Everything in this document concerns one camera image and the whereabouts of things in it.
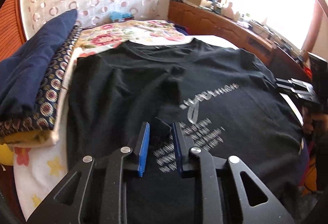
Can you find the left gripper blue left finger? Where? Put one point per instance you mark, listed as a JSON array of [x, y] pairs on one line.
[[67, 202]]

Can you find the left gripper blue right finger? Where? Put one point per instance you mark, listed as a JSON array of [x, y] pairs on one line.
[[226, 190]]

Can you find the black printed t-shirt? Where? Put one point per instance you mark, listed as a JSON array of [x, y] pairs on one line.
[[224, 99]]

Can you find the person's right hand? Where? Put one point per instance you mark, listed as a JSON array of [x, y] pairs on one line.
[[314, 122]]

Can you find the white strawberry flower sheet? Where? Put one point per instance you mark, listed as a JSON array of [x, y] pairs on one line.
[[38, 170]]

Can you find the yellow plush toy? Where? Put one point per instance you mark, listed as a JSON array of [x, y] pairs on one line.
[[6, 155]]

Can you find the circle patterned folded garment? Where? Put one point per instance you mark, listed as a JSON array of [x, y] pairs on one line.
[[44, 114]]

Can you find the pink bottle on cabinet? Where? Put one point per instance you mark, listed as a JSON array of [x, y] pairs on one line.
[[227, 10]]

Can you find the wooden side cabinet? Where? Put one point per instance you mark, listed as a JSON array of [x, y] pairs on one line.
[[201, 22]]

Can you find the navy blue folded garment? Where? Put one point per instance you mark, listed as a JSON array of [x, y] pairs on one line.
[[22, 73]]

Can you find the floral peony bed blanket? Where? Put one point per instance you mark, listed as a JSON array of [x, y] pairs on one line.
[[109, 36]]

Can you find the wooden louvered wardrobe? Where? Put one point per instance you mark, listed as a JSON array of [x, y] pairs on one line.
[[12, 34]]

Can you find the blue item box by wall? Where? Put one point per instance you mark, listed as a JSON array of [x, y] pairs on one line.
[[115, 16]]

